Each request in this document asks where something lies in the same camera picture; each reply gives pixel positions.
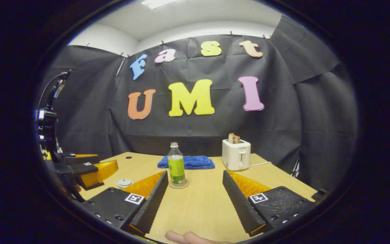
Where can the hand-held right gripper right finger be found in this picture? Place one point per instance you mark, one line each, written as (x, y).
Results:
(239, 203)

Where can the ceiling light panel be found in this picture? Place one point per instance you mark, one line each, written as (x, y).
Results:
(157, 3)

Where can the toasted bread slice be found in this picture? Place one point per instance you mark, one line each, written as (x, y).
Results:
(234, 138)

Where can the green label water bottle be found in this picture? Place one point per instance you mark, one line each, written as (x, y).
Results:
(176, 169)

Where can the black backdrop cloth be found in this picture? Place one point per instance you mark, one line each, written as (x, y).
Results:
(283, 118)

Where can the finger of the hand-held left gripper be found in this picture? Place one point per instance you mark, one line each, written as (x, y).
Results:
(103, 171)
(83, 159)

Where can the round beige coaster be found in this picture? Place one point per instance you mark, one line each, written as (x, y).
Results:
(185, 184)

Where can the white toaster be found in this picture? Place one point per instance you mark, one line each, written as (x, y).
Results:
(235, 156)

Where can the blue towel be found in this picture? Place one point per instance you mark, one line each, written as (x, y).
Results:
(198, 162)

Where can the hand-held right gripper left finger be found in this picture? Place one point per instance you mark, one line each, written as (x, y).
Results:
(149, 203)

